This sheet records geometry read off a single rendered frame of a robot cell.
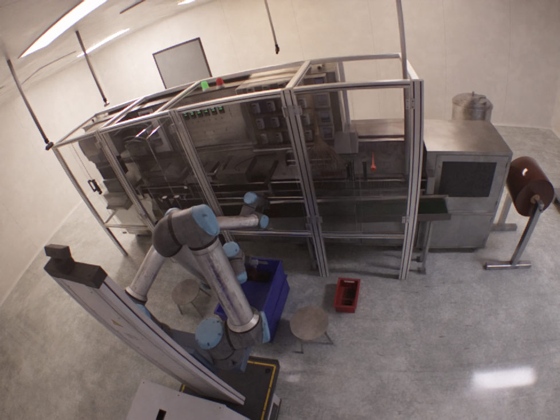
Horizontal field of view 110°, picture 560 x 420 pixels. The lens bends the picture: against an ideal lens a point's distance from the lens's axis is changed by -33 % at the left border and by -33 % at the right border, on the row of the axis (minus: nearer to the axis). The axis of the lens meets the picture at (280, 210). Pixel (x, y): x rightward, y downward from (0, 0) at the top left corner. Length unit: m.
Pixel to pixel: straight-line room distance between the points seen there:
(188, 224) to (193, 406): 1.02
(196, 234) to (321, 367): 1.70
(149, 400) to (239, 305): 0.89
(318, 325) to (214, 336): 1.11
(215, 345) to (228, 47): 4.89
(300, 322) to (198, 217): 1.53
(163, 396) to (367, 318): 1.70
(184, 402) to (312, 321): 1.16
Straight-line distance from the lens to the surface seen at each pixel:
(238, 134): 2.67
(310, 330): 2.26
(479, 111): 3.88
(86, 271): 0.99
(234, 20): 5.34
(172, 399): 1.72
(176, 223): 0.99
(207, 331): 1.38
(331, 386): 2.35
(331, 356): 2.43
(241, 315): 1.24
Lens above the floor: 2.27
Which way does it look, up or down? 39 degrees down
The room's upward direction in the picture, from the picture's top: 16 degrees counter-clockwise
